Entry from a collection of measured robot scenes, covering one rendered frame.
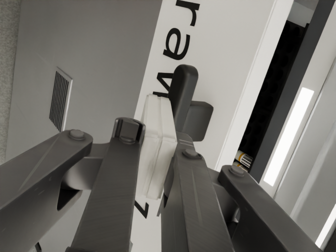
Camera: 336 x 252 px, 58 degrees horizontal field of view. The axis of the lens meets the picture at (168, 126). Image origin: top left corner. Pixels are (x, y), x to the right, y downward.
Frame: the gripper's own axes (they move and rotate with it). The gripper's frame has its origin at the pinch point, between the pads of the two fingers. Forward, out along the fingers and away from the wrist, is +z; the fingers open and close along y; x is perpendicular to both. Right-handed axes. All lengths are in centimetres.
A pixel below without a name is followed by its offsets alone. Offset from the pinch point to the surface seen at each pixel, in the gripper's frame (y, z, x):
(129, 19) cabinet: -4.9, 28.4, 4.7
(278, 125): 9.9, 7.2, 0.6
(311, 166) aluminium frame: 11.8, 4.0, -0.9
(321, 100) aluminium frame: 11.1, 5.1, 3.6
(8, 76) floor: -43, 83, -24
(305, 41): 9.6, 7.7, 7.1
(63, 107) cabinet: -14.7, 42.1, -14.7
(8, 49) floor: -43, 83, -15
